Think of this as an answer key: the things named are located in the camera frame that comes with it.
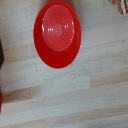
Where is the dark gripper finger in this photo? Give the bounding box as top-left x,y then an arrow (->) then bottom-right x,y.
0,39 -> 5,68

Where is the red plastic shopping basket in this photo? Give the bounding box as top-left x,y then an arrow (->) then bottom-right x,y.
0,89 -> 3,113

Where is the orange-red plastic bowl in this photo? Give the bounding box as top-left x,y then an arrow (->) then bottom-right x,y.
33,0 -> 83,70

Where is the colourful patterned cardboard box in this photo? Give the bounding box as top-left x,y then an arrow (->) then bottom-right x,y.
108,0 -> 128,16

